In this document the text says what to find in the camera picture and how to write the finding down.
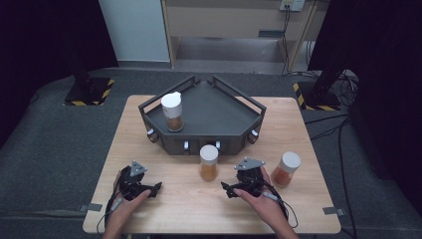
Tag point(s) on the red powder spice jar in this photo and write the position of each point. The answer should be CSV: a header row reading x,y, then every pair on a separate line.
x,y
286,169

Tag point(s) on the black curtain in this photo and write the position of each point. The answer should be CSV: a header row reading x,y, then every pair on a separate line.
x,y
388,66
43,36

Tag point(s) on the grey tape piece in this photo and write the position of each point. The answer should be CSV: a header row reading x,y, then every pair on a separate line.
x,y
333,210
91,207

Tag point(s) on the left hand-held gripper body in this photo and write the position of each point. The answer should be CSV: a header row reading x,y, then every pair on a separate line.
x,y
131,184

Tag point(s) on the yellow powder spice jar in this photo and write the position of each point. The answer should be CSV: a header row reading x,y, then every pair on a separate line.
x,y
208,162

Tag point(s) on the person's right hand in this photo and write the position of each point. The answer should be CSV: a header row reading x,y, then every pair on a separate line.
x,y
265,207

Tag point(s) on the black stand with striped base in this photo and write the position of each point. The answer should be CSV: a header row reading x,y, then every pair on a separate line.
x,y
89,93
320,96

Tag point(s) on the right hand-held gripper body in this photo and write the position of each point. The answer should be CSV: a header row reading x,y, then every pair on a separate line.
x,y
249,182

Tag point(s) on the person's left hand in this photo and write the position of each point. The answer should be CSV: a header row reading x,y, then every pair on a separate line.
x,y
127,209

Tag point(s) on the dark grey corner rack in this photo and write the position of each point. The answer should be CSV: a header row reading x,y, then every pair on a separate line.
x,y
205,113

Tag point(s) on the white panel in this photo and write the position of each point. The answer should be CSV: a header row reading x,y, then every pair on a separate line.
x,y
136,30

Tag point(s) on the brown powder spice jar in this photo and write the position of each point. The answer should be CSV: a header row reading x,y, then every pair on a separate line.
x,y
172,109

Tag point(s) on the beige wooden cabinet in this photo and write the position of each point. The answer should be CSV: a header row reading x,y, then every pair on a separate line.
x,y
215,20

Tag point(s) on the white wall socket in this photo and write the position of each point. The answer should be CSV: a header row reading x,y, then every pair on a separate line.
x,y
292,4

